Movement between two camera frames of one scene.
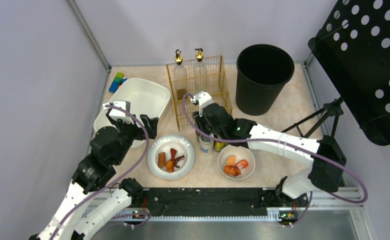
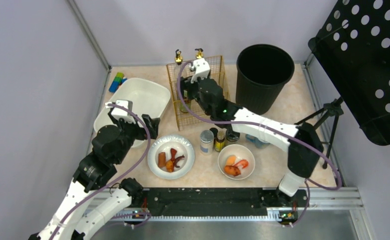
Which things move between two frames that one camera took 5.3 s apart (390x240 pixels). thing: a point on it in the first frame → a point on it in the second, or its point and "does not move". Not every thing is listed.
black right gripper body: [201, 121] → [188, 87]
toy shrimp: [243, 163] does not move
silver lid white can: [207, 145] does not move
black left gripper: [141, 127] does not move
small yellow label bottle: [219, 145] does not move
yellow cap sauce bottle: [199, 137] → [187, 102]
